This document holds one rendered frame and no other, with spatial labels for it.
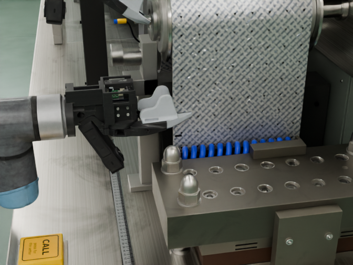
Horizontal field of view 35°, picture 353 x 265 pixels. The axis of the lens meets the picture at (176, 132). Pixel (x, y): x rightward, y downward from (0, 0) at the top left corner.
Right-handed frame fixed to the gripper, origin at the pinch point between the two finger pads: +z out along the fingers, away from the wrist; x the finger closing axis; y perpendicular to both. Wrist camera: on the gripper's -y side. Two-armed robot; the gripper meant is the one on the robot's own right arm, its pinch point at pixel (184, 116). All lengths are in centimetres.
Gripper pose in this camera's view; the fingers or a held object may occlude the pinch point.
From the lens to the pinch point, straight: 96.6
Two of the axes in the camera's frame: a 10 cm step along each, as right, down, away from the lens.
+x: -1.8, -4.5, 8.7
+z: 9.8, -0.9, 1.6
